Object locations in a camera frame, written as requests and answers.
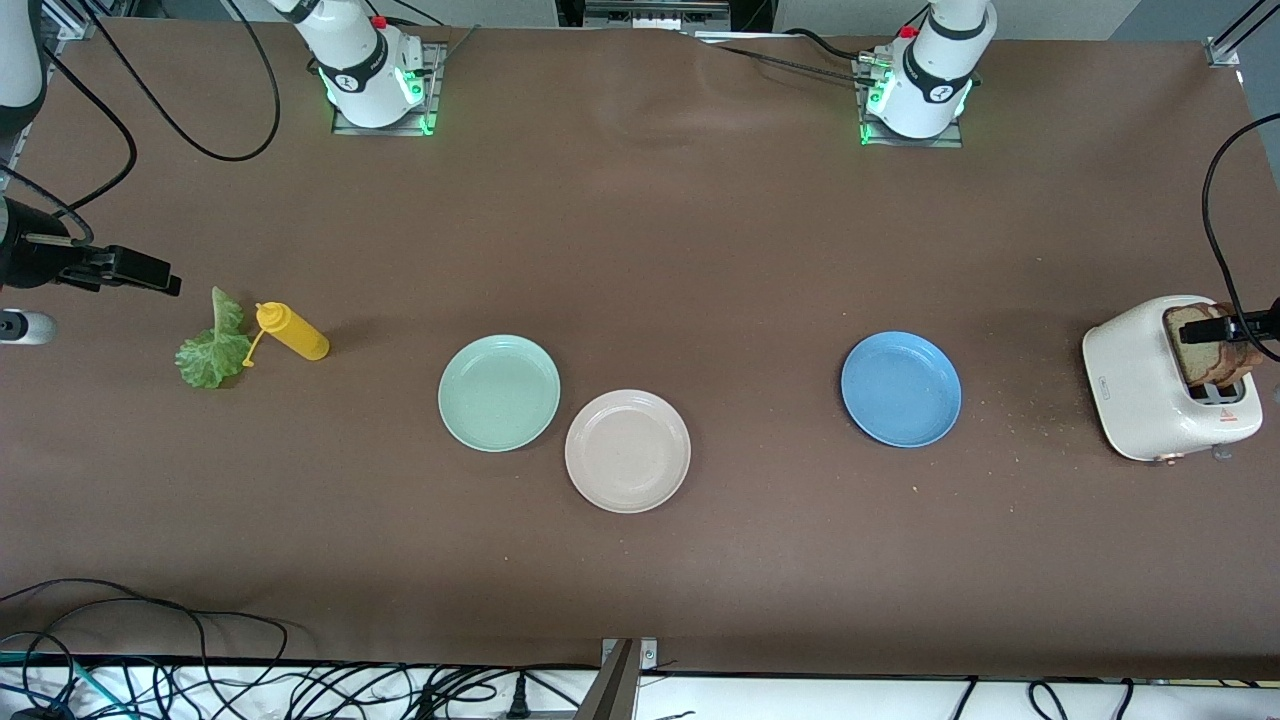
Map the green lettuce leaf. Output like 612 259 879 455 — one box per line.
175 287 254 390

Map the mint green plate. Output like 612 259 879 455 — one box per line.
437 334 562 453

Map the teal cable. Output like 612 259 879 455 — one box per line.
0 652 131 717

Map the black braided cable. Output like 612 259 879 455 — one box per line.
690 28 881 91

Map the white toaster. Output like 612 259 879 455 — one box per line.
1082 294 1264 466

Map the grey metal post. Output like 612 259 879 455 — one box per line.
575 640 641 720

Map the small metal bracket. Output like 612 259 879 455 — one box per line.
600 637 659 669

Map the silver metal bracket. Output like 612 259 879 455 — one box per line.
585 0 731 29

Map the blue plate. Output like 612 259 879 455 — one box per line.
840 331 963 449

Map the aluminium frame rail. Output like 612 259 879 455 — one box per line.
1205 0 1280 69
40 0 136 41

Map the yellow mustard squeeze bottle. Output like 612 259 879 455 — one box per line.
242 301 331 369

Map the beige plate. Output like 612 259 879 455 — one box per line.
564 389 692 515

